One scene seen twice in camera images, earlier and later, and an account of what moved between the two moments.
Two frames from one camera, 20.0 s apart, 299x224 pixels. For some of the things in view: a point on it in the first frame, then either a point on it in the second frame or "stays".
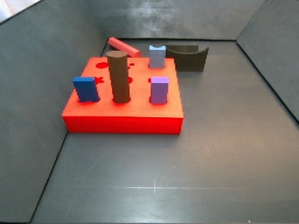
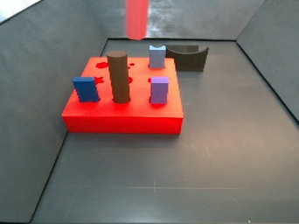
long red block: x=124 y=47 → x=136 y=10
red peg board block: x=135 y=116 stays
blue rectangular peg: x=85 y=88 stays
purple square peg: x=159 y=90 stays
